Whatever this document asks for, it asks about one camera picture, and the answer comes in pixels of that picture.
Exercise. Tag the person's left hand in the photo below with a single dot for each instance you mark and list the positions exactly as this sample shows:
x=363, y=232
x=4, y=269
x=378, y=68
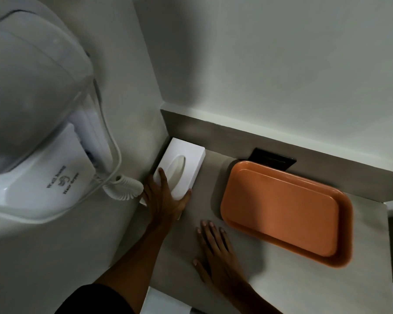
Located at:
x=163, y=205

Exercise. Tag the person's right hand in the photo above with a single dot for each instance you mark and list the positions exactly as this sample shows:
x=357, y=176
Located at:
x=219, y=261

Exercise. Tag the person's right thumb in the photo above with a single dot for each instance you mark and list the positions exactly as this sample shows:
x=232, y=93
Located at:
x=199, y=266

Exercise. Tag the person's right middle finger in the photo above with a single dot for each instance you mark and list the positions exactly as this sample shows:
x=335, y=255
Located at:
x=209, y=237

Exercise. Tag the person's right little finger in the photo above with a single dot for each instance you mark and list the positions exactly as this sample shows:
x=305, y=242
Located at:
x=226, y=241

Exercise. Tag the person's left thumb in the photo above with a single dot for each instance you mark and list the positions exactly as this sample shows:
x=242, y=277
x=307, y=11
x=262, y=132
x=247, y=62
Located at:
x=186, y=199

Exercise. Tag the white tissue box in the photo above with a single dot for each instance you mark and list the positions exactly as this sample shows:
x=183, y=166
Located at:
x=186, y=156

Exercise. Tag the person's right forearm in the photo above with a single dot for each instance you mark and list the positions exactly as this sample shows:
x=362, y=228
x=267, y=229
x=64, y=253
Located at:
x=258, y=299

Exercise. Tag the person's left forearm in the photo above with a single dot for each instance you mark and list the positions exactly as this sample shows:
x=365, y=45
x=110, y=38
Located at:
x=134, y=255

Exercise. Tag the orange plastic tray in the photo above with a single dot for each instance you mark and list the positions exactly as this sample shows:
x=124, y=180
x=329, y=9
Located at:
x=281, y=209

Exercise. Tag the black sleeve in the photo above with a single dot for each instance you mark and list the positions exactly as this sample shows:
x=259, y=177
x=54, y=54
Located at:
x=98, y=300

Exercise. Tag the black wall socket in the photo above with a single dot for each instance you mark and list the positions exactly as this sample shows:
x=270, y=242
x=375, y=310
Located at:
x=271, y=156

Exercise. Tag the white wall-mounted hair dryer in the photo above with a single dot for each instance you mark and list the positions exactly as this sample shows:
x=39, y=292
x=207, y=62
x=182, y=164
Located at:
x=36, y=104

